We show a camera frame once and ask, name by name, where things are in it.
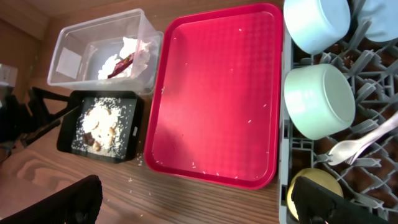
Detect yellow cup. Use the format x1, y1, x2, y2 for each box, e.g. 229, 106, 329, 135
286, 167, 345, 222

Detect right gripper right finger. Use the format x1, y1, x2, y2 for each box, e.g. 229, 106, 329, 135
291, 177, 388, 224

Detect white plastic fork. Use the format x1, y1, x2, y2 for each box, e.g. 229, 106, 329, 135
328, 112, 397, 166

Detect light blue bowl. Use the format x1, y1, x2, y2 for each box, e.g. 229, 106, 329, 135
283, 0, 351, 55

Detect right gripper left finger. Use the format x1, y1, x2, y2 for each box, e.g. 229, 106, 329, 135
1, 175, 103, 224

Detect red snack wrapper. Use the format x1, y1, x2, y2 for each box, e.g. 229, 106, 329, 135
107, 53, 135, 79

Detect white napkin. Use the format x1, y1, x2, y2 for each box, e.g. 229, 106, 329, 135
98, 54, 121, 80
118, 37, 153, 78

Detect grey dishwasher rack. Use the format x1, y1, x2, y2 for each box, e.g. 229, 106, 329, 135
278, 1, 397, 223

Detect black food waste tray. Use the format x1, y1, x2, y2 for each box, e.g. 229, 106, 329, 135
57, 91, 144, 163

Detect food scraps and rice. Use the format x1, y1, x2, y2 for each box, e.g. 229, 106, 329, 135
72, 97, 137, 159

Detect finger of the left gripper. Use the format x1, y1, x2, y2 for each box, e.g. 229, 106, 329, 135
20, 119, 61, 146
28, 87, 80, 124

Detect green bowl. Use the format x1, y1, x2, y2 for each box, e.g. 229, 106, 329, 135
284, 63, 356, 140

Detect red serving tray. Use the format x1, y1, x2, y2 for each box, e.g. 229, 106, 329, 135
144, 2, 284, 190

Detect clear plastic waste bin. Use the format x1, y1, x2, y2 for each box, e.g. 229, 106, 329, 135
47, 9, 164, 96

